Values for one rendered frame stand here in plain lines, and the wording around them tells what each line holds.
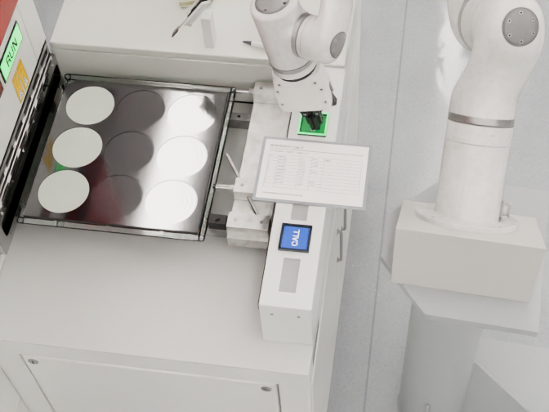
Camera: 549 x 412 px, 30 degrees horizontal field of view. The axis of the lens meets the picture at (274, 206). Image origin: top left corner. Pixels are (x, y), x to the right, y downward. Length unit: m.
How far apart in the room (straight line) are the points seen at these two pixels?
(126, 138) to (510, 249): 0.80
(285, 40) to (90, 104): 0.57
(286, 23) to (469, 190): 0.45
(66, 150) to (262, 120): 0.40
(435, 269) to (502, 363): 0.94
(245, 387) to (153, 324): 0.21
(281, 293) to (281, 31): 0.45
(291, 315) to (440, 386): 0.70
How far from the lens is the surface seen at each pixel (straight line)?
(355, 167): 1.93
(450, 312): 1.95
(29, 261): 2.07
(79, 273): 2.03
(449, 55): 3.41
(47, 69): 2.19
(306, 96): 1.88
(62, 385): 2.15
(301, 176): 1.92
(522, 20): 1.78
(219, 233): 2.01
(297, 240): 1.84
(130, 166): 2.05
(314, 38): 1.73
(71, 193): 2.04
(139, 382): 2.04
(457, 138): 1.87
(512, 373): 2.80
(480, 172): 1.86
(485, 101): 1.85
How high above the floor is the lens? 2.54
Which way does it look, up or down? 57 degrees down
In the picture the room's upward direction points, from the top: 5 degrees counter-clockwise
